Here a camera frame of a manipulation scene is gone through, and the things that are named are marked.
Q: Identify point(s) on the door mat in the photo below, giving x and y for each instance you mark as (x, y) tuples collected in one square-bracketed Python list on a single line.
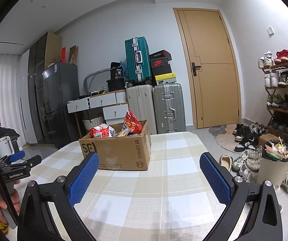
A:
[(224, 136)]

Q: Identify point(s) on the silver suitcase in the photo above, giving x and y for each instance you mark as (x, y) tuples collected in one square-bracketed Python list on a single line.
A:
[(169, 108)]

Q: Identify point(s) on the shoe rack with shoes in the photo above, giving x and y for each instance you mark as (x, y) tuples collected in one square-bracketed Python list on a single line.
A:
[(275, 71)]

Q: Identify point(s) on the stack of shoe boxes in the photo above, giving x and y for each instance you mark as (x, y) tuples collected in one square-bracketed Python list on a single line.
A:
[(161, 69)]

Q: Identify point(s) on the dark refrigerator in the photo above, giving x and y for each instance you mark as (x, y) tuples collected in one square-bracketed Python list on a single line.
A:
[(60, 85)]

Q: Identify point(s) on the white drawer desk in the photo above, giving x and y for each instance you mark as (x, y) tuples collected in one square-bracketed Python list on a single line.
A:
[(114, 105)]

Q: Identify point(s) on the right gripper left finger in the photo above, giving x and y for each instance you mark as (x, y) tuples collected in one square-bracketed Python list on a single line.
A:
[(35, 219)]

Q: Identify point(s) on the woven laundry basket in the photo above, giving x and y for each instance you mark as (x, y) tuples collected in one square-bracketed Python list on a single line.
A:
[(90, 123)]

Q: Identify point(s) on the white suitcase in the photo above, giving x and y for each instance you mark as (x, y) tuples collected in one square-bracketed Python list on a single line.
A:
[(140, 102)]

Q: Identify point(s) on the white trash bin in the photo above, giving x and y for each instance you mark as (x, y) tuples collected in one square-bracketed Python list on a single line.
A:
[(274, 162)]

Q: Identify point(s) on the wooden door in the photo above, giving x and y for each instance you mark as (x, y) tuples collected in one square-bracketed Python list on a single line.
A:
[(211, 66)]

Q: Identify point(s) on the white red snack bag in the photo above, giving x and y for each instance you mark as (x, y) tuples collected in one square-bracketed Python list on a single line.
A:
[(112, 131)]

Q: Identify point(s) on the red snack packet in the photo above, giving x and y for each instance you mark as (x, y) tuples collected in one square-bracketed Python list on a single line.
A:
[(100, 131)]

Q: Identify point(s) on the SF cardboard box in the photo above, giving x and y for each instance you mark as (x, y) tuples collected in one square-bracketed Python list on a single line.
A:
[(129, 153)]

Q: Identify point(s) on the red triangular chip bag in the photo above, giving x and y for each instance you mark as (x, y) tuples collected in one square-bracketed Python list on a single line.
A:
[(131, 124)]

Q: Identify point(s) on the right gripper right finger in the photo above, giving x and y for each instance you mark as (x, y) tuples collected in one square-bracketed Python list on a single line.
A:
[(263, 221)]

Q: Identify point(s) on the checkered tablecloth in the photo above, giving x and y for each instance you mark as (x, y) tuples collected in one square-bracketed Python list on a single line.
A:
[(172, 200)]

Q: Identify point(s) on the teal suitcase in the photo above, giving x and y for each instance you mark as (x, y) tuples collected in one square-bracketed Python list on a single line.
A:
[(138, 61)]

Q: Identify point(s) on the white curtain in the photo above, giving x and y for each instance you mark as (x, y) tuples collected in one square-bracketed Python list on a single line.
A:
[(9, 95)]

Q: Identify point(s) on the black bag on desk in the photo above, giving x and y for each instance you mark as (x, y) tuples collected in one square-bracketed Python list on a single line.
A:
[(116, 81)]

